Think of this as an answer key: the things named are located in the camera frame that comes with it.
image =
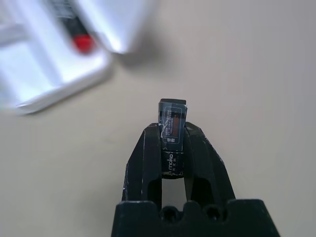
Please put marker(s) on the small black eraser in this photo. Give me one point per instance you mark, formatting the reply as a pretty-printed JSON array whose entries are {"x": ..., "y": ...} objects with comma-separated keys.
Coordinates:
[{"x": 172, "y": 123}]

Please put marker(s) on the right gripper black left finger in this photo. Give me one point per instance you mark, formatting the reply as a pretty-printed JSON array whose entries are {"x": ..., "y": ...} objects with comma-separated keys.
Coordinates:
[{"x": 145, "y": 160}]

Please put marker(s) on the black marker with red cap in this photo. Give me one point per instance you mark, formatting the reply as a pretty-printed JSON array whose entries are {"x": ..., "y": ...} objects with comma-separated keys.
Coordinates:
[{"x": 81, "y": 43}]

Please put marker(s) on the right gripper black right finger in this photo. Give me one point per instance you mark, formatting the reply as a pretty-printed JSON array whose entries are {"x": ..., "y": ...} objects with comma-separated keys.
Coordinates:
[{"x": 205, "y": 158}]

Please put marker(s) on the white hinged pencil case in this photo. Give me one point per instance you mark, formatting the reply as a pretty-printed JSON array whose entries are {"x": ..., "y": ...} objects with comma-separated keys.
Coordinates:
[{"x": 49, "y": 61}]

